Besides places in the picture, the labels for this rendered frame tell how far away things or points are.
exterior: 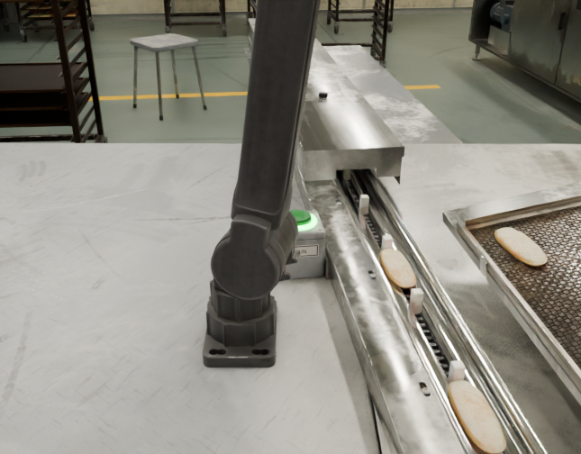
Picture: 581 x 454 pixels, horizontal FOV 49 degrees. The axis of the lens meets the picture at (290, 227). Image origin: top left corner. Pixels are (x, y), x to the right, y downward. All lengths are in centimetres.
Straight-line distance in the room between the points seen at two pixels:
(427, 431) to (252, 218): 27
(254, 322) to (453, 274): 34
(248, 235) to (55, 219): 54
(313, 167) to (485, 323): 42
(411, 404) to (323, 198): 48
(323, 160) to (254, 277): 45
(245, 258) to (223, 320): 11
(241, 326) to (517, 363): 33
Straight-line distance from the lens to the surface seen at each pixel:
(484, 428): 66
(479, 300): 91
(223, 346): 77
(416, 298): 81
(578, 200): 100
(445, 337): 78
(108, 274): 96
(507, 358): 82
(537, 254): 86
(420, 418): 66
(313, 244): 89
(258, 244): 67
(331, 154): 110
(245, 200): 67
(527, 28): 499
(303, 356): 78
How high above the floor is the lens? 132
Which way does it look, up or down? 28 degrees down
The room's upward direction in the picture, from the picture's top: straight up
